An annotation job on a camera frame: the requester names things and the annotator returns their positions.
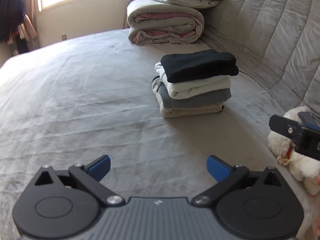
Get grey folded garment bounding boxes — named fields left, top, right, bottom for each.
left=151, top=76, right=232, bottom=108

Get beige folded garment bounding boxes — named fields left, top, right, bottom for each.
left=152, top=77, right=225, bottom=119

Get black garment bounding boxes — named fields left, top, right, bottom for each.
left=161, top=49, right=239, bottom=83

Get dark hanging clothes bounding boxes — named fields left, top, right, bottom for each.
left=1, top=0, right=37, bottom=42

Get grey padded headboard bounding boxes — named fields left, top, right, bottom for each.
left=202, top=0, right=319, bottom=114

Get folded grey pink duvet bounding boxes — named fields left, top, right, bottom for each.
left=127, top=0, right=204, bottom=44

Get white folded garment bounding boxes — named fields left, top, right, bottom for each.
left=155, top=62, right=231, bottom=100

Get grey lower pillow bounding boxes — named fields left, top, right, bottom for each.
left=151, top=0, right=220, bottom=9

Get white plush toy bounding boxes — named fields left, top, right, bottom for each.
left=267, top=106, right=319, bottom=196

